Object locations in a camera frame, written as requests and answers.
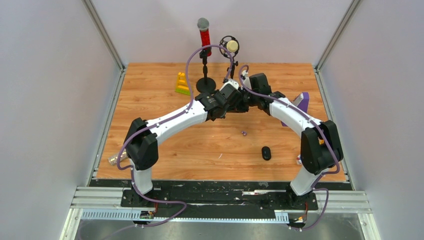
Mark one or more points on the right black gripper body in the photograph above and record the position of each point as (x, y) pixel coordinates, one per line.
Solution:
(249, 100)

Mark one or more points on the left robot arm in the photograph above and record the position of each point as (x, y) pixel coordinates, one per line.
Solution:
(144, 137)

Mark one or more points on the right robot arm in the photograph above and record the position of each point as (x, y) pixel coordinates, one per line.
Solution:
(320, 146)

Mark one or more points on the black earbud charging case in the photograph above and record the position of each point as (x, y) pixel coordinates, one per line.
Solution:
(266, 153)

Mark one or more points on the black round-base mic stand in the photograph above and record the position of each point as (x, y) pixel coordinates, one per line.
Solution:
(205, 84)

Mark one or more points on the black tripod mic stand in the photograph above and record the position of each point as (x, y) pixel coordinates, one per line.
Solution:
(231, 69)

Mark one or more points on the white phone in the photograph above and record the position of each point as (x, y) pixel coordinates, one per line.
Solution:
(298, 100)

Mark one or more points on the yellow green toy block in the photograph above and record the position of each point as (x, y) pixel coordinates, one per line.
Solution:
(182, 84)

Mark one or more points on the purple phone stand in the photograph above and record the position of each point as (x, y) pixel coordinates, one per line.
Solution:
(305, 104)

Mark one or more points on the cream condenser microphone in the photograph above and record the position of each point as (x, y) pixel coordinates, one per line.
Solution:
(231, 44)

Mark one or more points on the small red white toy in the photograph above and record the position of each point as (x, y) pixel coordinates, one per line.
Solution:
(299, 160)

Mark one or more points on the red microphone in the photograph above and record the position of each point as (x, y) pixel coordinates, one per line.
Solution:
(203, 26)

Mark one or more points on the silver glitter microphone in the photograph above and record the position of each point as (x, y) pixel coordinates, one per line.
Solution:
(113, 159)

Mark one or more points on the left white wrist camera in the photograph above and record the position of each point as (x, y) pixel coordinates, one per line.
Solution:
(230, 82)

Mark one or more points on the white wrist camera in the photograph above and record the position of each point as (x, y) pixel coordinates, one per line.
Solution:
(245, 80)
(230, 82)

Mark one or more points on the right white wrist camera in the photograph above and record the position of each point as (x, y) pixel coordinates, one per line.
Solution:
(245, 80)

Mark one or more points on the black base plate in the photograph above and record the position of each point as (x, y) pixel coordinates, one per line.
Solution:
(210, 198)

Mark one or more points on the white cable duct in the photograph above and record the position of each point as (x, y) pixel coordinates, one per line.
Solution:
(276, 217)

